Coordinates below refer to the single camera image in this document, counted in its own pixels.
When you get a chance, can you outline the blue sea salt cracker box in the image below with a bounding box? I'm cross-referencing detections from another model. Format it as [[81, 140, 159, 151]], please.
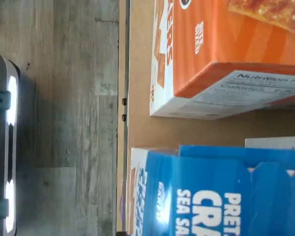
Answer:
[[128, 144, 295, 236], [244, 137, 295, 150]]

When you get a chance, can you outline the wooden shelf board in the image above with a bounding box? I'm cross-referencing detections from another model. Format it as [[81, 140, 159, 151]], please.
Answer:
[[126, 0, 295, 236]]

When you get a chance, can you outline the orange cheddar cracker box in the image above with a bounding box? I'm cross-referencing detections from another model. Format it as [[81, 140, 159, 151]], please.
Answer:
[[149, 0, 295, 121]]

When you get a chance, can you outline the grey base with light strip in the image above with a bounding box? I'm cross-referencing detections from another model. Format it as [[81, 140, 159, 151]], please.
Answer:
[[0, 46, 22, 236]]

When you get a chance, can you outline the black metal shelf frame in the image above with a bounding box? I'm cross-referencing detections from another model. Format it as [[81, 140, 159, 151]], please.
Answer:
[[115, 0, 131, 236]]

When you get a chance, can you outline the teal bracket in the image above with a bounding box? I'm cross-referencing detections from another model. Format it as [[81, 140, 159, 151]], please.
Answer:
[[0, 90, 11, 110], [0, 198, 10, 219]]

